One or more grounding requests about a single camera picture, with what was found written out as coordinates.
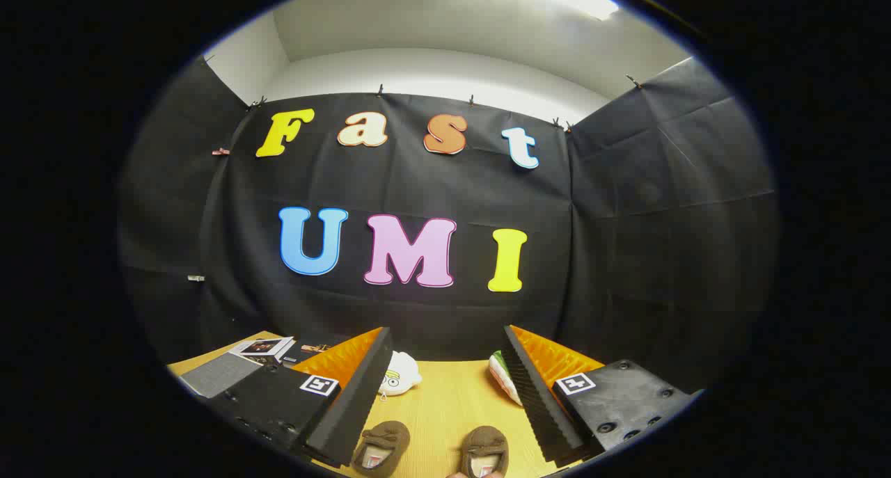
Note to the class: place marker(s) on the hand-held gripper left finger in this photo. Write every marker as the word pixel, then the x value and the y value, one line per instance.
pixel 355 408

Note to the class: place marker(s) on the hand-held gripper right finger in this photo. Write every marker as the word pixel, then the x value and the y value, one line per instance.
pixel 539 408

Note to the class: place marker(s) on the brown fuzzy shoe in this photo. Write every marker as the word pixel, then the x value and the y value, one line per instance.
pixel 487 440
pixel 390 436

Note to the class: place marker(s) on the grey fabric storage box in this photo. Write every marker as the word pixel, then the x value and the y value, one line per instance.
pixel 219 373

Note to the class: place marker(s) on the watermelon slice plush toy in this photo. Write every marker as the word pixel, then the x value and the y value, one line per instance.
pixel 505 380

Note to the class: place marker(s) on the white cartoon face plush toy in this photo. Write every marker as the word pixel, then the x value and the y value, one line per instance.
pixel 404 375

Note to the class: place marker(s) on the dark blue book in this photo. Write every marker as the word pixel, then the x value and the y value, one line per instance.
pixel 261 346

